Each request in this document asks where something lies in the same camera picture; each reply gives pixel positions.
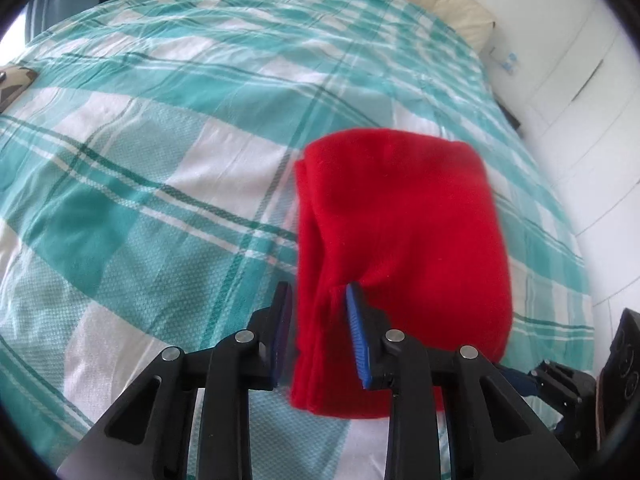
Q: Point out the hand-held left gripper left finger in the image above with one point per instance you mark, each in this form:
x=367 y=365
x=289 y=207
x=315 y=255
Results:
x=283 y=330

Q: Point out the teal plaid bed blanket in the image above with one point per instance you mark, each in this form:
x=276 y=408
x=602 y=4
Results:
x=175 y=135

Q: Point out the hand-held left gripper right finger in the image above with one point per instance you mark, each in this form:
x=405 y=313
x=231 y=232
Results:
x=357 y=340

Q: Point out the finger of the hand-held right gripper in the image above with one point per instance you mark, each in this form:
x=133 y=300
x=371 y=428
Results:
x=565 y=385

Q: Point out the red sweater with white figure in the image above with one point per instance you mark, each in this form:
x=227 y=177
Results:
x=400 y=220

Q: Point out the white wardrobe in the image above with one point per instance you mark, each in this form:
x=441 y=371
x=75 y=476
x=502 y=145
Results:
x=575 y=135

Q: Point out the patterned beige pillow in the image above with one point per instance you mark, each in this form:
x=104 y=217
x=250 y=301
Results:
x=15 y=85

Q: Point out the white wall socket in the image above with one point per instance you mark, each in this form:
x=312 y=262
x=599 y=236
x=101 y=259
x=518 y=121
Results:
x=507 y=61

